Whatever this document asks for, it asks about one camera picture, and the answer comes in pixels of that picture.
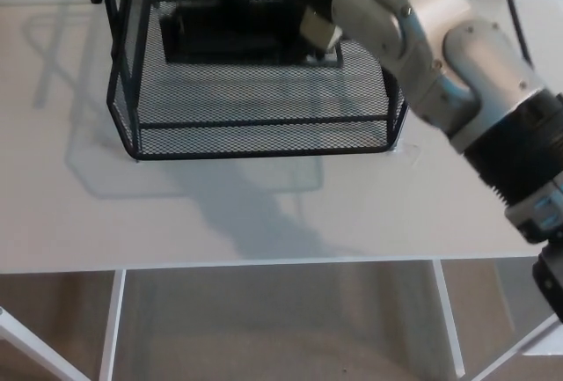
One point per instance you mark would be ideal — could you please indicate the white desk frame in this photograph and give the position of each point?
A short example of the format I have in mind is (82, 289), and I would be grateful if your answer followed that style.
(115, 319)

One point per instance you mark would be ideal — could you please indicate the black box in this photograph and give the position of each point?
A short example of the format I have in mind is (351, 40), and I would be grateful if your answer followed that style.
(211, 42)

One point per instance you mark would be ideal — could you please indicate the black mesh file tray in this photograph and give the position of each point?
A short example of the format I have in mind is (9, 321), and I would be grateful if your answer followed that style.
(264, 104)

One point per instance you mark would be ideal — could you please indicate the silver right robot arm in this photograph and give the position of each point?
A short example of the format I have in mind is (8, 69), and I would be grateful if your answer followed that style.
(440, 46)

